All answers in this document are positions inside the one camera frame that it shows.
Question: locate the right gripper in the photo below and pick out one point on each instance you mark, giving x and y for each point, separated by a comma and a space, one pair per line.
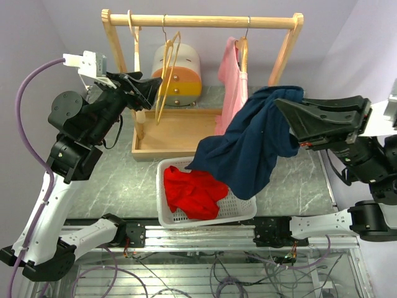
316, 120

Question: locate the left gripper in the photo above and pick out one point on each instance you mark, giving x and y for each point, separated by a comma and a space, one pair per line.
144, 91

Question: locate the light wooden hanger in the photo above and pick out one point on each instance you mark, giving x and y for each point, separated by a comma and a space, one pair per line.
140, 115

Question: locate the yellow wooden hanger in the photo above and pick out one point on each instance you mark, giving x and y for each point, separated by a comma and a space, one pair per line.
171, 50

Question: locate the navy blue t shirt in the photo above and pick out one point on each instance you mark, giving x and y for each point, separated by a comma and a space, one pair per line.
245, 155

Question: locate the red t shirt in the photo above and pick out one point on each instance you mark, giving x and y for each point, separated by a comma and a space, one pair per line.
196, 193

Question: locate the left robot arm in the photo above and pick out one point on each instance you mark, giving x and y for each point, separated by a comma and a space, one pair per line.
44, 254

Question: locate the pink t shirt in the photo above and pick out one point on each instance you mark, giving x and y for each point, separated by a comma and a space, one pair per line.
235, 84

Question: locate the wooden hanger with pink shirt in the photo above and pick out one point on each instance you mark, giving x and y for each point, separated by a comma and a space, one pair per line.
242, 46

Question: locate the white orange yellow drawer unit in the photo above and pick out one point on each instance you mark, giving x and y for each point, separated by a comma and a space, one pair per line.
186, 81

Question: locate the wooden clothes rack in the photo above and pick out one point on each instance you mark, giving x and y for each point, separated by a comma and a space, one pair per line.
180, 130

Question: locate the white plastic basket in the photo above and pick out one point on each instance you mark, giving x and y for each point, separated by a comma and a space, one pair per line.
232, 209

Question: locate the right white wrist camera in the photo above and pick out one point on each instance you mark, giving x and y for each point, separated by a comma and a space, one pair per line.
382, 119

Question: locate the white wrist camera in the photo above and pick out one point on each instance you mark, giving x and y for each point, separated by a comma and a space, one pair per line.
90, 64
382, 119

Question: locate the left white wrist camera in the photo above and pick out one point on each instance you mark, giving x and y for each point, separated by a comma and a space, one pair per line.
90, 64

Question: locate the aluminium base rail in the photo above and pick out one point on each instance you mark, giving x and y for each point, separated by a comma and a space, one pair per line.
235, 237

